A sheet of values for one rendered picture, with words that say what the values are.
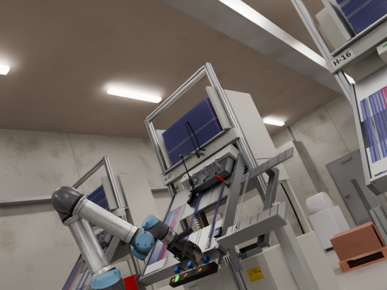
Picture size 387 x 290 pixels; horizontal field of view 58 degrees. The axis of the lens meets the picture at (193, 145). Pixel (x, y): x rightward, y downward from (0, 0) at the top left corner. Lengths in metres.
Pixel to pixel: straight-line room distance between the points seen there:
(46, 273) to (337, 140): 9.10
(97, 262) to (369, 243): 3.70
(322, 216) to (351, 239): 3.59
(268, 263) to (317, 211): 6.44
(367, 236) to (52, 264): 4.52
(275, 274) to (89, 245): 0.99
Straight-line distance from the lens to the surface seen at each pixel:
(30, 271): 5.98
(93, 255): 1.61
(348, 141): 11.79
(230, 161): 2.16
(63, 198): 1.54
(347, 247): 4.79
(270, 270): 2.00
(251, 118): 2.55
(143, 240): 1.46
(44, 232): 6.22
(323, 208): 8.33
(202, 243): 1.90
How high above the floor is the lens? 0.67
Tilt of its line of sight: 18 degrees up
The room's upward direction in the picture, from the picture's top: 21 degrees counter-clockwise
